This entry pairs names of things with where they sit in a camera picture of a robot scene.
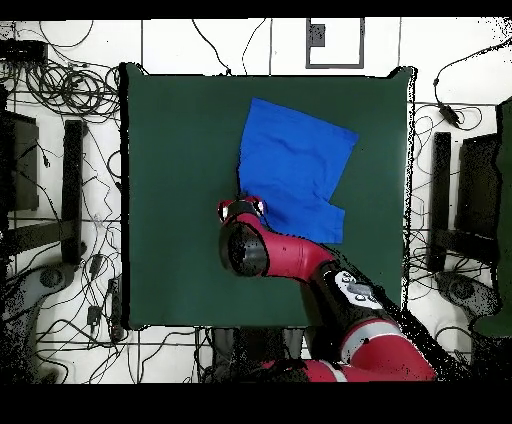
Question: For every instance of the blue shirt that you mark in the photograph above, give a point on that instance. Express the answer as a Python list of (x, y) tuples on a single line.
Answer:
[(292, 168)]

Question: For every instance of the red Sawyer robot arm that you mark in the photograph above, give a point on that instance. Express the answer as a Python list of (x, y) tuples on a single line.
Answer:
[(296, 256)]

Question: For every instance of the dark green table cloth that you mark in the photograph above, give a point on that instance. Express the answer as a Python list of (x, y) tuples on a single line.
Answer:
[(180, 160)]

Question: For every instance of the black power strip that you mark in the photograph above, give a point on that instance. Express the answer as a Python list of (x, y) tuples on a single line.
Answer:
[(116, 308)]

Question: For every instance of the long black stand bar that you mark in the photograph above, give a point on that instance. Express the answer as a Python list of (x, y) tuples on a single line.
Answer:
[(440, 200), (72, 192)]

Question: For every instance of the small black adapter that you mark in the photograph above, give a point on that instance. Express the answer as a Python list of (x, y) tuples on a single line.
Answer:
[(93, 316)]

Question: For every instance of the black cabinet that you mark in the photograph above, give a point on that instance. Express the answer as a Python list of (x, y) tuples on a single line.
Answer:
[(24, 168), (478, 188)]

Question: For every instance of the grey stand foot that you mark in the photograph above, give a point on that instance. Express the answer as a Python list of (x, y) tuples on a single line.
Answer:
[(24, 296), (464, 290)]

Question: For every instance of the black power adapter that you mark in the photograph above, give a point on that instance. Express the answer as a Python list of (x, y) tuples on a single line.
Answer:
[(448, 114)]

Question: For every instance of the black electronics box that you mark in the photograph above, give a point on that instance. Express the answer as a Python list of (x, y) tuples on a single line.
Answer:
[(22, 51)]

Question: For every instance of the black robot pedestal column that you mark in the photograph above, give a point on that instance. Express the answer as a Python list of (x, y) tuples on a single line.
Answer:
[(248, 348)]

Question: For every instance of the grey square floor frame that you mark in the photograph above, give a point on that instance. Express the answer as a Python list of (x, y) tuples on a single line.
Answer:
[(316, 36)]

